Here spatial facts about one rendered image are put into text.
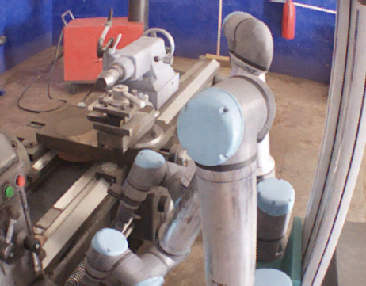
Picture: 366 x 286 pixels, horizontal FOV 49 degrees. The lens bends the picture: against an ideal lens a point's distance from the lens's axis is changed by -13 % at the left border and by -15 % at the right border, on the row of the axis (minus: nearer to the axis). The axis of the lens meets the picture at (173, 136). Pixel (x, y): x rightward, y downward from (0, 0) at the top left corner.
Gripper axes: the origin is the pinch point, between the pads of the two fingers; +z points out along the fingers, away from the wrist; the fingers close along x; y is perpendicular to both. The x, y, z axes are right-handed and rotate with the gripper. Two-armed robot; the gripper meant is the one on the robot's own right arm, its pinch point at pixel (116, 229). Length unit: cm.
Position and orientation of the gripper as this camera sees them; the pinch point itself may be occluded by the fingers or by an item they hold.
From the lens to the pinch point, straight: 172.3
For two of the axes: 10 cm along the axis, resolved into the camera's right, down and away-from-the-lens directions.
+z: -4.3, 8.4, 3.3
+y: 9.0, 4.1, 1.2
